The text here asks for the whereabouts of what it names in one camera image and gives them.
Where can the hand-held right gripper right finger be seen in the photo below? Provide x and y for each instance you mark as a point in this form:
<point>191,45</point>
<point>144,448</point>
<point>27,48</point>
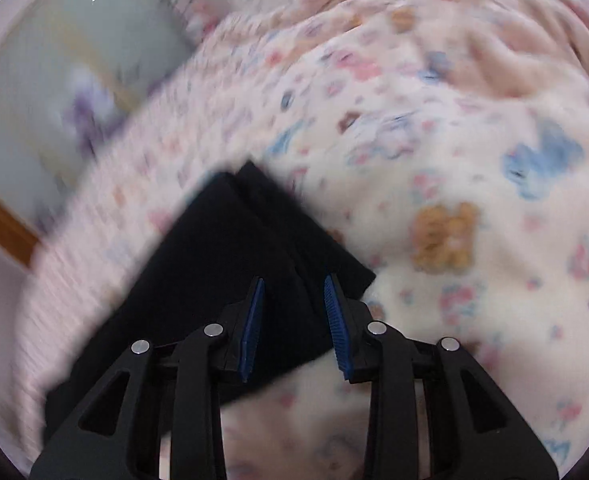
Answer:
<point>337,330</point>

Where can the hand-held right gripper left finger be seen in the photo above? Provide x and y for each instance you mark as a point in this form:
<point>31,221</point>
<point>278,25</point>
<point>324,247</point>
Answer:
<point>252,330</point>

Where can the black pants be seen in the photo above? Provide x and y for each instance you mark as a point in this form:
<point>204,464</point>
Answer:
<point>214,260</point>

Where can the animal print fleece blanket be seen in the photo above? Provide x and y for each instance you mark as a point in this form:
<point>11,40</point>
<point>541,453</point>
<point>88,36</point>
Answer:
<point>449,160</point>

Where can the frosted glass sliding wardrobe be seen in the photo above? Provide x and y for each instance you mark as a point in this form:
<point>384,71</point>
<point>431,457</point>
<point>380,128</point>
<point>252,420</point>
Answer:
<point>49,85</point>

